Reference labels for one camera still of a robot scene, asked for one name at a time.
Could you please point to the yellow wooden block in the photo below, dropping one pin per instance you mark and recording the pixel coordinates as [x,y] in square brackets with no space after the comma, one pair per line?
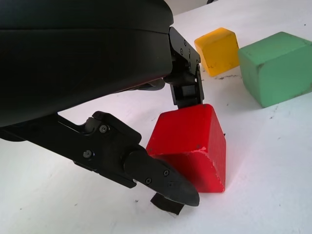
[218,51]

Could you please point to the green wooden block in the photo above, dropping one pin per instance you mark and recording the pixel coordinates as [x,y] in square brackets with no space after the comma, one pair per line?
[278,68]

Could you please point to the red wooden block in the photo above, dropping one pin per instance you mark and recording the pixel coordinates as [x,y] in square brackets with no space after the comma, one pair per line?
[187,136]

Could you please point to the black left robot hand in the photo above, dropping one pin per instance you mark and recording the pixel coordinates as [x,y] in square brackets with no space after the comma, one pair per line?
[73,61]

